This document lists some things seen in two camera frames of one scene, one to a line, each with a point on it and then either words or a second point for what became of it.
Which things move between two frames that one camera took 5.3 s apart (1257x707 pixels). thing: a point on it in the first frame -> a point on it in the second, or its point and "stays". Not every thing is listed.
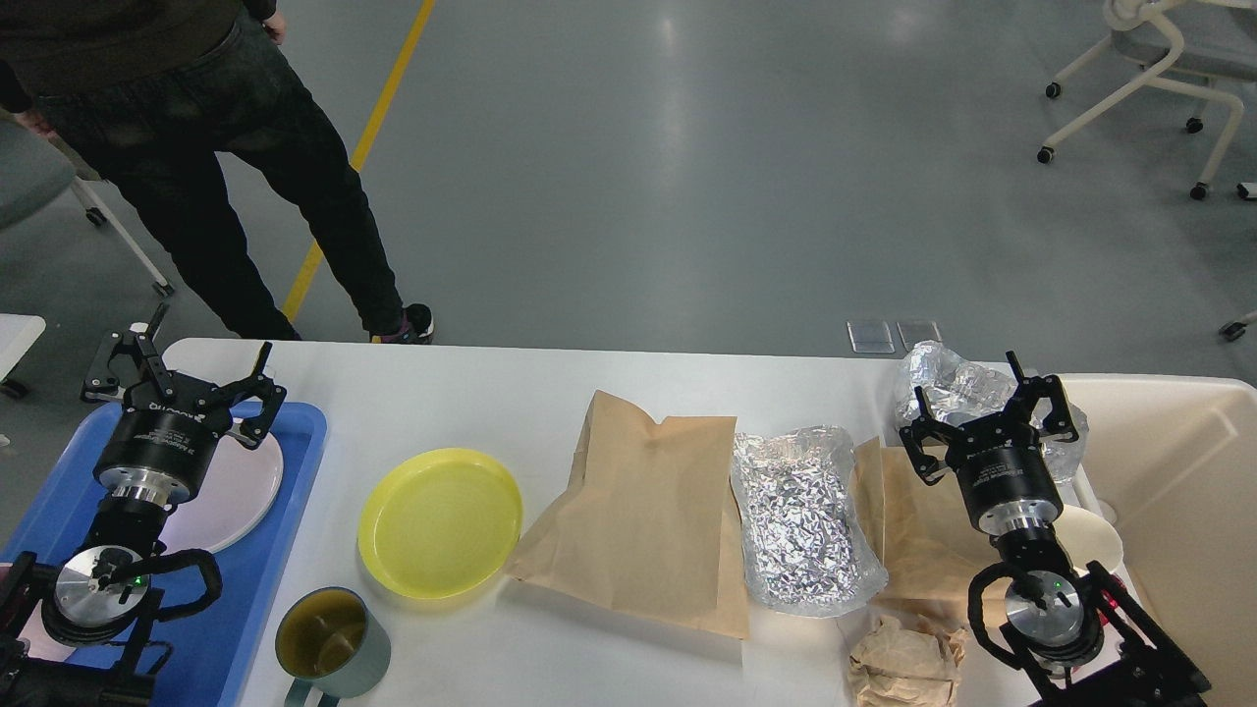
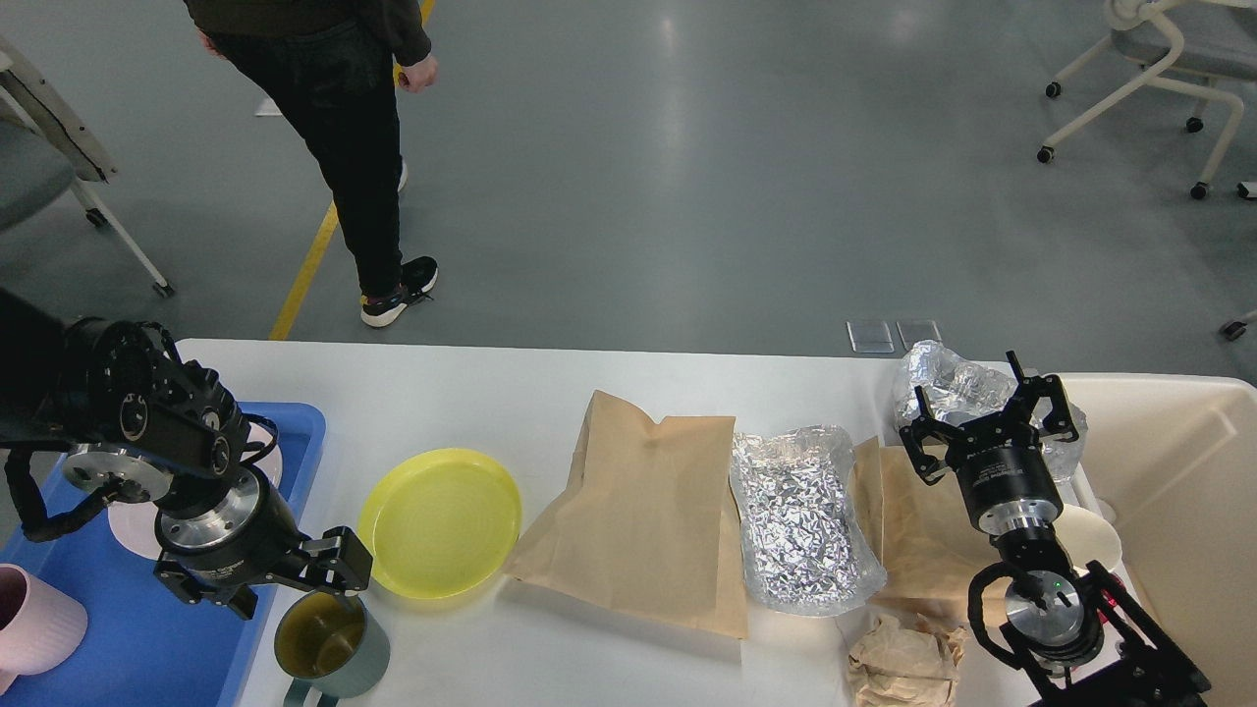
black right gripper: [1001, 467] stays
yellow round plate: [440, 523] stays
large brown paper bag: [650, 522] stays
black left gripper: [166, 428] -> [221, 553]
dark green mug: [327, 639] stays
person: [160, 93] -> [332, 69]
